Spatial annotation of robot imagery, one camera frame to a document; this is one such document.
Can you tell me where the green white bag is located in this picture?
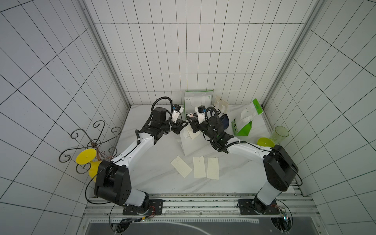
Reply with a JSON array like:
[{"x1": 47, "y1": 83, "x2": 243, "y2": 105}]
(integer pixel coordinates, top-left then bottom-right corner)
[
  {"x1": 184, "y1": 90, "x2": 213, "y2": 115},
  {"x1": 231, "y1": 99, "x2": 263, "y2": 136}
]

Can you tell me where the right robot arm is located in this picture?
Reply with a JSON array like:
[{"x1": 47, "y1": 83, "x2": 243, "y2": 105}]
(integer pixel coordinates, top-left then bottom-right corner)
[{"x1": 186, "y1": 106, "x2": 299, "y2": 208}]

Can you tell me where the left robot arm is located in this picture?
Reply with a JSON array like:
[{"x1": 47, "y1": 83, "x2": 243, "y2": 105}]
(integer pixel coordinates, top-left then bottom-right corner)
[{"x1": 93, "y1": 97, "x2": 188, "y2": 211}]

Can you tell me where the navy blue beige bag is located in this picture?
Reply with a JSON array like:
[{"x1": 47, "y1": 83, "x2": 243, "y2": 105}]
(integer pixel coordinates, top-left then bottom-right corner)
[{"x1": 213, "y1": 95, "x2": 230, "y2": 130}]

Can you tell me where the lime green bowl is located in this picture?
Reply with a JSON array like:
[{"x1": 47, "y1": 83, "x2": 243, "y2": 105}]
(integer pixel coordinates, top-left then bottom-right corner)
[{"x1": 257, "y1": 137, "x2": 275, "y2": 147}]

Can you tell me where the clear green plastic cup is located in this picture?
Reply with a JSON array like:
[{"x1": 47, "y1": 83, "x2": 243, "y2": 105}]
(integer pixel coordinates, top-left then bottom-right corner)
[{"x1": 269, "y1": 126, "x2": 290, "y2": 145}]

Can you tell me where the yellow plastic goblet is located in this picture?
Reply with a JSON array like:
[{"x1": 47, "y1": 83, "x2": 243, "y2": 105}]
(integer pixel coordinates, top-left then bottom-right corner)
[{"x1": 76, "y1": 148, "x2": 101, "y2": 182}]

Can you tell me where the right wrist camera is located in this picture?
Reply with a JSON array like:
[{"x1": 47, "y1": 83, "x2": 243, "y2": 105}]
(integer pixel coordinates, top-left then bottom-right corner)
[{"x1": 195, "y1": 105, "x2": 206, "y2": 124}]

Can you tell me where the black wire scroll stand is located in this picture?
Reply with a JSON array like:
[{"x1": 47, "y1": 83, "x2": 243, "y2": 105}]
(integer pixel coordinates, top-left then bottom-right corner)
[{"x1": 58, "y1": 120, "x2": 122, "y2": 174}]

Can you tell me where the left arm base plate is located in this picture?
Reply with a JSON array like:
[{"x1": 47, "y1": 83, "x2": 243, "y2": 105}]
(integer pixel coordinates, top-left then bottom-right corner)
[{"x1": 122, "y1": 199, "x2": 164, "y2": 216}]

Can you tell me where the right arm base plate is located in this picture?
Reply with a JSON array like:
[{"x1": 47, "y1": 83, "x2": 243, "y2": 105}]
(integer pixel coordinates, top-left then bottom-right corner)
[{"x1": 238, "y1": 199, "x2": 280, "y2": 215}]

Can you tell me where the aluminium mounting rail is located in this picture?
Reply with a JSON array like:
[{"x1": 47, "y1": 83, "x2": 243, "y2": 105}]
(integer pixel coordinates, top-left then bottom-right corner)
[{"x1": 83, "y1": 193, "x2": 319, "y2": 219}]

